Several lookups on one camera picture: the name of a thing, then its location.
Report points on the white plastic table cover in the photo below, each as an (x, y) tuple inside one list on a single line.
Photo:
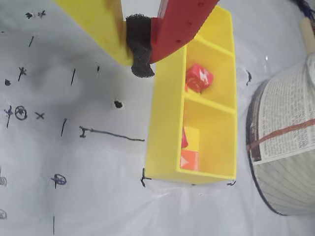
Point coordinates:
[(73, 184)]

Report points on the yellow three-compartment box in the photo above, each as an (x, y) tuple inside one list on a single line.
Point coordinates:
[(167, 123)]

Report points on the spray can with printed label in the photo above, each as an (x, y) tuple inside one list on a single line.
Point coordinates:
[(283, 172)]

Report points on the red rubber band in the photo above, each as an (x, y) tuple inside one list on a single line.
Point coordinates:
[(278, 132)]

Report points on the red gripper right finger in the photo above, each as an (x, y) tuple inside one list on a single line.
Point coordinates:
[(182, 24)]

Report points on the red candy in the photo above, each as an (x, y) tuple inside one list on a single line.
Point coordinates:
[(199, 77), (184, 138)]

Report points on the orange candy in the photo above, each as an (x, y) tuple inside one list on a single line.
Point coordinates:
[(189, 159)]

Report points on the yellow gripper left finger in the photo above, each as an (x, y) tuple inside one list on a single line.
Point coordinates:
[(98, 24)]

